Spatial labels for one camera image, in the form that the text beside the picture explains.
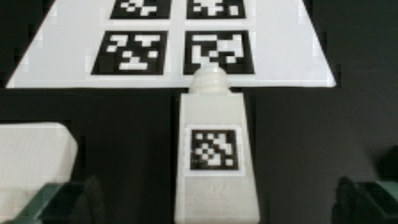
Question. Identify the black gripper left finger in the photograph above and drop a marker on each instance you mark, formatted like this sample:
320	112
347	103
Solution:
68	204

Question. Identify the white chair back part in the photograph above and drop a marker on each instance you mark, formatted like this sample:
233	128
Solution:
37	154

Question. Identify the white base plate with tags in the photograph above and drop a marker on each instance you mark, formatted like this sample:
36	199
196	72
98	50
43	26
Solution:
135	44

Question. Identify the white chair leg with tag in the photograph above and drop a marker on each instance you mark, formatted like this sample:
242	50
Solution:
215	184

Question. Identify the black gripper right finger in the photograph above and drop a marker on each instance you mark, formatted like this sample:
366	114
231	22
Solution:
366	202

